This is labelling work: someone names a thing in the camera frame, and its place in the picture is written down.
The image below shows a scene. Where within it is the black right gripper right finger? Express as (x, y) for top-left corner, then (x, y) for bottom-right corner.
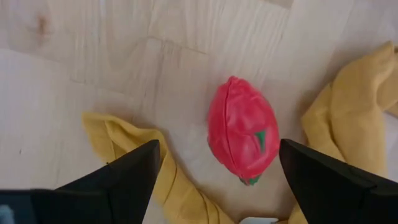
(279, 138), (398, 224)

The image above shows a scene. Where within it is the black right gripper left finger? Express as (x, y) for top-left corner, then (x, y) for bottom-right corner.
(55, 139), (162, 224)

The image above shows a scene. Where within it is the red dragon fruit toy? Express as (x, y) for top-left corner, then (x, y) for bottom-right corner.
(206, 75), (280, 187)

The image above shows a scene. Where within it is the yellow cloth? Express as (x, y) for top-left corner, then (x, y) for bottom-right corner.
(81, 40), (398, 224)

